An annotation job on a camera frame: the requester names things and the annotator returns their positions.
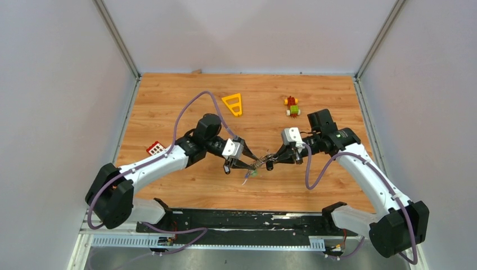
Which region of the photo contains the red white toy block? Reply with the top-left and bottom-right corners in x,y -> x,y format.
146,141 -> 166,156

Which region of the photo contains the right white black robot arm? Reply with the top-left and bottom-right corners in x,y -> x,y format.
265,109 -> 430,264

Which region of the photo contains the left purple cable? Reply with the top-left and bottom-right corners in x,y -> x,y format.
87,90 -> 239,258

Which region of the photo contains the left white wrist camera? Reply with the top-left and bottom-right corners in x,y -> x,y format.
222,138 -> 243,159

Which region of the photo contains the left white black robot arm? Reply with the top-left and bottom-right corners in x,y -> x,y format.
85,114 -> 257,232

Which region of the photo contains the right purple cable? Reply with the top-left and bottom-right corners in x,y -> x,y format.
304,143 -> 419,266

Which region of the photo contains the metal keyring with keys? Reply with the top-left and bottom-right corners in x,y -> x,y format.
251,153 -> 274,170

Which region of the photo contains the purple cable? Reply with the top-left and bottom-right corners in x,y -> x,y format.
304,143 -> 419,266
87,90 -> 239,258

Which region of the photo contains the yellow triangular plastic piece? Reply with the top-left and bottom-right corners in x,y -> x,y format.
221,93 -> 243,117

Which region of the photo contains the red green toy block figure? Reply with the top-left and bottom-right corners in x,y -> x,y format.
283,96 -> 301,118

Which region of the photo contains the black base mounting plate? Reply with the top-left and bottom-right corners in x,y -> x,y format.
136,208 -> 357,245

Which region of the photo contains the white slotted cable duct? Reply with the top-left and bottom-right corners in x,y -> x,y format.
91,235 -> 326,251

